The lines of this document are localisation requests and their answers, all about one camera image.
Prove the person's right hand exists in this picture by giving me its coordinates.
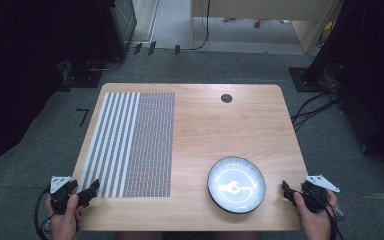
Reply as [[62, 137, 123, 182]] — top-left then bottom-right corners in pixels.
[[292, 188, 340, 240]]

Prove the right hand-held gripper cable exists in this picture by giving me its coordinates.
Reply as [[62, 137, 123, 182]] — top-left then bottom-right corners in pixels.
[[323, 193, 346, 240]]

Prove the hand-held gripper cable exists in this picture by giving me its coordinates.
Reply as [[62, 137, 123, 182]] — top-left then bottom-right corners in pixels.
[[323, 193, 346, 240], [33, 187, 58, 240]]

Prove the black flat stand base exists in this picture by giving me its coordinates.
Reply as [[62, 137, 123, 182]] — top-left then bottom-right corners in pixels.
[[57, 59, 124, 93]]

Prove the bundle of black floor cables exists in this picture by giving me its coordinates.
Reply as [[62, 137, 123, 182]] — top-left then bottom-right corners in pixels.
[[290, 56, 348, 133]]

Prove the round plate with dark rim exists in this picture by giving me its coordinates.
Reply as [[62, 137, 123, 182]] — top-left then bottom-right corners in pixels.
[[206, 156, 267, 215]]

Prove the person's left hand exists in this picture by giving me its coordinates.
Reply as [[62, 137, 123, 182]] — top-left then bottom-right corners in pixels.
[[45, 193, 83, 240]]

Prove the striped woven placemat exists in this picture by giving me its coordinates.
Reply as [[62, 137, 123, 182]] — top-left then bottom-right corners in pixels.
[[78, 91, 176, 199]]

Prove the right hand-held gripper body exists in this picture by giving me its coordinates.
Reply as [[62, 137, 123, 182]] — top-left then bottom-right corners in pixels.
[[299, 174, 341, 214]]

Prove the black stand with square base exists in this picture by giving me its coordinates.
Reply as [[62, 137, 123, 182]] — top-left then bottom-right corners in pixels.
[[288, 0, 368, 93]]

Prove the black hanging cable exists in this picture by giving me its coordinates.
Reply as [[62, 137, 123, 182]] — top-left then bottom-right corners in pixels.
[[191, 0, 212, 52]]

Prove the left hand-held gripper cable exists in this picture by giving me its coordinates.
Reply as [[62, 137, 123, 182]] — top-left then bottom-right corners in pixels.
[[33, 187, 58, 240]]

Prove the yellow object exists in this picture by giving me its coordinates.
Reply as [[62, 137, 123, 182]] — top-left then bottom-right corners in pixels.
[[317, 20, 337, 48]]

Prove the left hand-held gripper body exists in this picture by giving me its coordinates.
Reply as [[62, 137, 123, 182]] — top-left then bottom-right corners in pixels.
[[49, 175, 80, 216]]

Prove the dark cabinet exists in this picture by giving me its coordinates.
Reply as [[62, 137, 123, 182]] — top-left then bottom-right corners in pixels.
[[94, 0, 138, 62]]

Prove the light wooden desk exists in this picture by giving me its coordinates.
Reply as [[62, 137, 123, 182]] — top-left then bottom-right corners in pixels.
[[189, 0, 343, 55]]

